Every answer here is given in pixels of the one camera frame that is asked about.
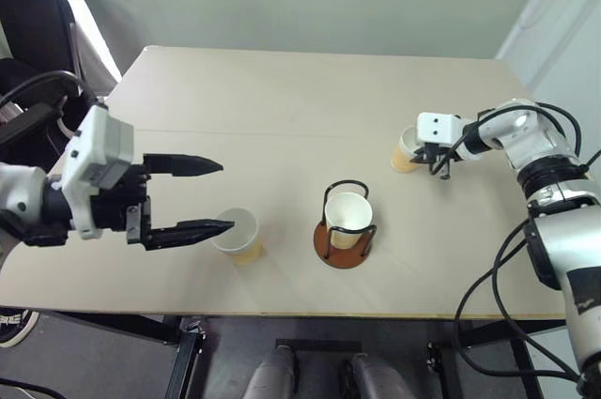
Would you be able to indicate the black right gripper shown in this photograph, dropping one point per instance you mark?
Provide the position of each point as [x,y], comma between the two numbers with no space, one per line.
[434,152]

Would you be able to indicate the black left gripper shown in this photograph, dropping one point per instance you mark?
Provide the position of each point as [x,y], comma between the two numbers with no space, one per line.
[115,213]

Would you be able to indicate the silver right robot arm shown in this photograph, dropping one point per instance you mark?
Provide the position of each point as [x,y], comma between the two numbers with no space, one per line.
[549,211]

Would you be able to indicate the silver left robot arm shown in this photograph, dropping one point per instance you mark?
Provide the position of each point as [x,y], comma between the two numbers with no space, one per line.
[19,192]

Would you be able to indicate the tan paper cup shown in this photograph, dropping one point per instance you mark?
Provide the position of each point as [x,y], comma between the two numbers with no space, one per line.
[348,220]
[240,235]
[403,155]

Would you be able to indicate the grey rounded robot foot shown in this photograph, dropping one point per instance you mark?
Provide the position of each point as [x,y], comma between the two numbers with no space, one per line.
[274,373]
[375,378]

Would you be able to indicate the black and white sneaker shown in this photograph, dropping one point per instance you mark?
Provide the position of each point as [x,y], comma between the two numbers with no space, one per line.
[16,324]

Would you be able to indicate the black office chair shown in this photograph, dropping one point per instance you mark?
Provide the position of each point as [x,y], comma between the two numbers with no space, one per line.
[33,19]

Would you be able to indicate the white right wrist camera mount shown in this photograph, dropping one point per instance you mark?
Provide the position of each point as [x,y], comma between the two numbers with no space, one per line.
[436,127]

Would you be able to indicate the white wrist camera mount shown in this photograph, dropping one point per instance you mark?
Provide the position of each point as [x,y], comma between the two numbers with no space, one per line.
[89,150]
[436,127]

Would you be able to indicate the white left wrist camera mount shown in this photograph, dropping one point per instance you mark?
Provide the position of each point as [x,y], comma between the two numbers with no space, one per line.
[89,150]

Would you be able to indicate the black metal table frame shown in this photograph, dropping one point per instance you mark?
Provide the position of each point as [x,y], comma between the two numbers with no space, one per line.
[188,352]

